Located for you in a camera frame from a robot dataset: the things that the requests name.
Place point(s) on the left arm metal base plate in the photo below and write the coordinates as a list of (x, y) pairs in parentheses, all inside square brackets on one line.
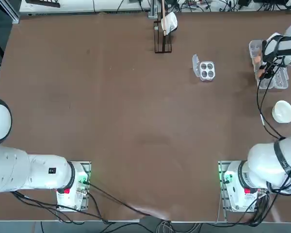
[(88, 166)]

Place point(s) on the aluminium camera post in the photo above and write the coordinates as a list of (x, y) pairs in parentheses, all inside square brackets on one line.
[(152, 9)]

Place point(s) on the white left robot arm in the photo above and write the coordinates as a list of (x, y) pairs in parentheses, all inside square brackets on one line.
[(26, 170)]

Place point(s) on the wooden rack rod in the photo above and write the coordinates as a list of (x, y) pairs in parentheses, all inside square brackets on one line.
[(163, 9)]

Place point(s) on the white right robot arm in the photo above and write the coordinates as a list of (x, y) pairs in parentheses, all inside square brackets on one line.
[(264, 157)]

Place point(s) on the aluminium frame post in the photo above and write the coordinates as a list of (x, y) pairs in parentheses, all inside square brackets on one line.
[(14, 14)]

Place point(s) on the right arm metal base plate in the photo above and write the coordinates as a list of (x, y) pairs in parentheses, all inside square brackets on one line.
[(221, 170)]

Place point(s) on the clear four-slot egg tray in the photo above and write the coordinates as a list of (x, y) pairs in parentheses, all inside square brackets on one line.
[(196, 65)]

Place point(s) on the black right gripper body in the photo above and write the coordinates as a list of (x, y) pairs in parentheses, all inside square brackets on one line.
[(270, 69)]

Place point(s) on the transparent twelve-slot egg tray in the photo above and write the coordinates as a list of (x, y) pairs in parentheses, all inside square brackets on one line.
[(253, 48)]

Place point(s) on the white bowl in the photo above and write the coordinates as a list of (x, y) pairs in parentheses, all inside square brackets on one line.
[(283, 111)]

